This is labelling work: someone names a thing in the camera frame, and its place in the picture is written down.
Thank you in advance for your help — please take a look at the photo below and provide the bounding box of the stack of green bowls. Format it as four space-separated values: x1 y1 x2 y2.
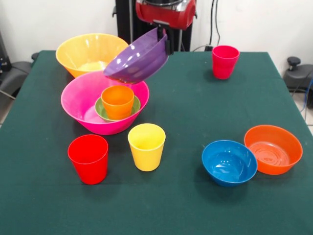
94 95 141 122

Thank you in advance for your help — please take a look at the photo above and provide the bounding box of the purple bowl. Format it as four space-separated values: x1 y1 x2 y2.
102 27 169 85

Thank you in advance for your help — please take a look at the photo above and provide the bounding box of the orange-red bowl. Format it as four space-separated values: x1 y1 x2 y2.
244 125 304 176

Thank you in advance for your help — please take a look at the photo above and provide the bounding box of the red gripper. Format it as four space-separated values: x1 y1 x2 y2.
135 0 197 55

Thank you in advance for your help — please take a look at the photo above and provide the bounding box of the black machine base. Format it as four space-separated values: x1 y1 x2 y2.
283 56 313 93
0 30 40 98

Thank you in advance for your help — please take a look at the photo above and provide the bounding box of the large pink bowl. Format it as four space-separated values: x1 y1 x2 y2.
60 71 150 136

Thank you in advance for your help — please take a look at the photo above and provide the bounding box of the orange cup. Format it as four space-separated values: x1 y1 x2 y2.
105 109 133 121
100 85 135 116

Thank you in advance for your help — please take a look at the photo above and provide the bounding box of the yellow cup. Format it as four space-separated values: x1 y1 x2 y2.
127 123 166 172

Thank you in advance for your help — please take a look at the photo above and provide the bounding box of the large orange bowl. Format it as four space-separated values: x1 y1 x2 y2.
55 33 130 78

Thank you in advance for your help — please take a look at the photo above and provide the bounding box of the black cable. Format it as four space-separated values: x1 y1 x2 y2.
215 0 222 47
209 0 216 46

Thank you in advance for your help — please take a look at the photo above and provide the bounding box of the crimson cup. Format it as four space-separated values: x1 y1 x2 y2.
212 45 240 80

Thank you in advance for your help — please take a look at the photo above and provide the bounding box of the dark green table cloth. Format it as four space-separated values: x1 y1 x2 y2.
0 50 313 235

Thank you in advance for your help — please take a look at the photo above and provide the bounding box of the blue bowl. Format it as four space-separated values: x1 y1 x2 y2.
201 140 258 188

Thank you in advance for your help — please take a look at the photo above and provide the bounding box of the red cup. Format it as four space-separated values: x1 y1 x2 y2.
67 134 109 185

